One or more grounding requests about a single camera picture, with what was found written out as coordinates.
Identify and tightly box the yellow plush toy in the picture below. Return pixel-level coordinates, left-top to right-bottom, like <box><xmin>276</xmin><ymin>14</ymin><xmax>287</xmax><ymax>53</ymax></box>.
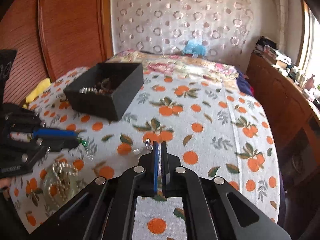
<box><xmin>22</xmin><ymin>77</ymin><xmax>51</xmax><ymax>109</ymax></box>

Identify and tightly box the orange print bed sheet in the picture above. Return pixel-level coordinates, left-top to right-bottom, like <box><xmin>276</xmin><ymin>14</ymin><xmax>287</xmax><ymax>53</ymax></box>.
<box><xmin>10</xmin><ymin>68</ymin><xmax>280</xmax><ymax>232</ymax></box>

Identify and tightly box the green bead trinket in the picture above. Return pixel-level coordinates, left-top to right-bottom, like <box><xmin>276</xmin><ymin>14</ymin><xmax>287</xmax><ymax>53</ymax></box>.
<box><xmin>78</xmin><ymin>138</ymin><xmax>94</xmax><ymax>160</ymax></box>

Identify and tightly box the wooden wardrobe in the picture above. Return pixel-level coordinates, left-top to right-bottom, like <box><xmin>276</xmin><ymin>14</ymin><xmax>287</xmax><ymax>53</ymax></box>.
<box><xmin>1</xmin><ymin>0</ymin><xmax>113</xmax><ymax>103</ymax></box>

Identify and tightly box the circle pattern sheer curtain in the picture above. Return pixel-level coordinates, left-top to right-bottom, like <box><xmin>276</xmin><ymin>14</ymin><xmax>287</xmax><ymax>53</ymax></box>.
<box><xmin>111</xmin><ymin>0</ymin><xmax>254</xmax><ymax>66</ymax></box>

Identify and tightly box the blue plush toy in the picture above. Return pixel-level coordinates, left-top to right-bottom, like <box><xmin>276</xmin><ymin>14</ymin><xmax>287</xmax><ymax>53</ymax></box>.
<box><xmin>182</xmin><ymin>40</ymin><xmax>206</xmax><ymax>57</ymax></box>

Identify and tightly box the wooden sideboard cabinet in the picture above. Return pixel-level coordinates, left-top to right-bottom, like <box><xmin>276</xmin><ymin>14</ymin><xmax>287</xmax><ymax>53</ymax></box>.
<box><xmin>246</xmin><ymin>53</ymin><xmax>319</xmax><ymax>180</ymax></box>

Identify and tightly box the person's left hand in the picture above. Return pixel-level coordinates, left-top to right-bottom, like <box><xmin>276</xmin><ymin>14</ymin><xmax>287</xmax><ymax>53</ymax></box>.
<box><xmin>0</xmin><ymin>178</ymin><xmax>12</xmax><ymax>200</ymax></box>

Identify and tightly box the pink bottle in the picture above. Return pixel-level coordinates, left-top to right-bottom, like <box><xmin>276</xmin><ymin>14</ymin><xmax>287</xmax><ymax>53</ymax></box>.
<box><xmin>305</xmin><ymin>74</ymin><xmax>315</xmax><ymax>90</ymax></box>

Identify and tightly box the pale green jade bangle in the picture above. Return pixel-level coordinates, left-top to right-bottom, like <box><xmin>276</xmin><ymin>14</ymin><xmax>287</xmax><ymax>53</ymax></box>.
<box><xmin>41</xmin><ymin>166</ymin><xmax>81</xmax><ymax>211</ymax></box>

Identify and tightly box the floral quilt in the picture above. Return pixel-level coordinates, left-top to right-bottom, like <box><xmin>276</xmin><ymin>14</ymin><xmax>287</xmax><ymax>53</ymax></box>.
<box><xmin>108</xmin><ymin>49</ymin><xmax>239</xmax><ymax>82</ymax></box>

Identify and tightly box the black jewelry box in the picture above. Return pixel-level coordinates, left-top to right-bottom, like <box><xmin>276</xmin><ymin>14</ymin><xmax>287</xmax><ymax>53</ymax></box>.
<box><xmin>63</xmin><ymin>62</ymin><xmax>144</xmax><ymax>121</ymax></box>

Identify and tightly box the window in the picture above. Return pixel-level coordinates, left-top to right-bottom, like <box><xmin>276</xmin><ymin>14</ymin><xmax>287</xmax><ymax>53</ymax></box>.
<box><xmin>298</xmin><ymin>0</ymin><xmax>319</xmax><ymax>84</ymax></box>

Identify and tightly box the white pearl necklace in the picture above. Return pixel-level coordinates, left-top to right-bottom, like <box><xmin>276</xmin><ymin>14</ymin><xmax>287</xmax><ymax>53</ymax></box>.
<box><xmin>47</xmin><ymin>160</ymin><xmax>79</xmax><ymax>208</ymax></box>

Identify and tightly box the blue blanket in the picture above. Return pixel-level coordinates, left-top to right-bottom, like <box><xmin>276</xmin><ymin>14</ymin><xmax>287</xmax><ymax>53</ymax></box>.
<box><xmin>236</xmin><ymin>68</ymin><xmax>254</xmax><ymax>96</ymax></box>

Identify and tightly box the small silver earring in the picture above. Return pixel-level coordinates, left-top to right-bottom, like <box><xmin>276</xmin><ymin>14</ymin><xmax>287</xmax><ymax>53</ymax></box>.
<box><xmin>145</xmin><ymin>139</ymin><xmax>153</xmax><ymax>153</ymax></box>

